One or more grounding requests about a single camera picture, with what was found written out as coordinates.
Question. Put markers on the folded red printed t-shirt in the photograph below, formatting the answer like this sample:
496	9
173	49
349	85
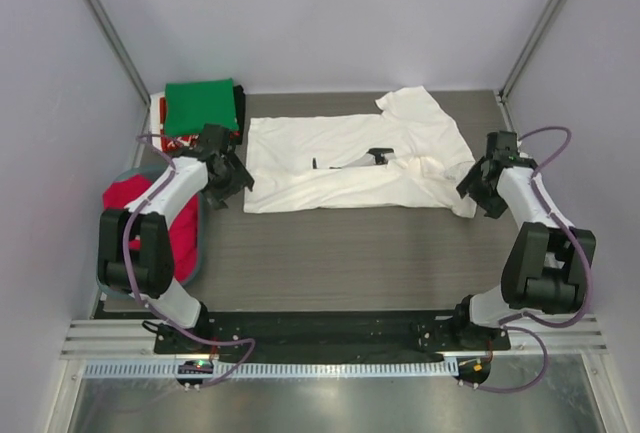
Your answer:
174	143

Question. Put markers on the aluminium frame rail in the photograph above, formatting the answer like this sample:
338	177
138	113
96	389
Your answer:
127	339

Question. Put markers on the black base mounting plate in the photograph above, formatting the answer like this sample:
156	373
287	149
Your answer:
351	337

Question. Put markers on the pink t-shirt in basket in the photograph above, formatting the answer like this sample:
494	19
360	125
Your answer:
184	231

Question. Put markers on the left aluminium corner post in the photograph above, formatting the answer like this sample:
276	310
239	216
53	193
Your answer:
113	39

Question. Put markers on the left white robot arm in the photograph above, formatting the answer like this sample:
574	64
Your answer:
135	255

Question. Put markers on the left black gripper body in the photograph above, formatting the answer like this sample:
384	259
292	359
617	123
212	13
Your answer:
234	177

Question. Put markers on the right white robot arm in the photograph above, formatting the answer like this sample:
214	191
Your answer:
547	276

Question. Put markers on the folded white t-shirt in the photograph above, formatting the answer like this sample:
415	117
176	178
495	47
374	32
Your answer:
157	115

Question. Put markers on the aluminium corner post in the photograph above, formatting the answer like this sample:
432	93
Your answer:
534	40
113	39

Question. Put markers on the grey laundry basket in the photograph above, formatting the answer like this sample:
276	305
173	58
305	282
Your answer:
160	170

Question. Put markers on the white printed t-shirt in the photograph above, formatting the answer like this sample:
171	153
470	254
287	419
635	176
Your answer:
410	153

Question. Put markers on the right aluminium corner post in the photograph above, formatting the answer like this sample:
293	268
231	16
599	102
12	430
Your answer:
534	40

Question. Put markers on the slotted grey cable duct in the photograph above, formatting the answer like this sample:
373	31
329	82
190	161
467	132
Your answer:
203	370

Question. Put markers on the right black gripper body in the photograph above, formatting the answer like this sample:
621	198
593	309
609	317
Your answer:
481	191

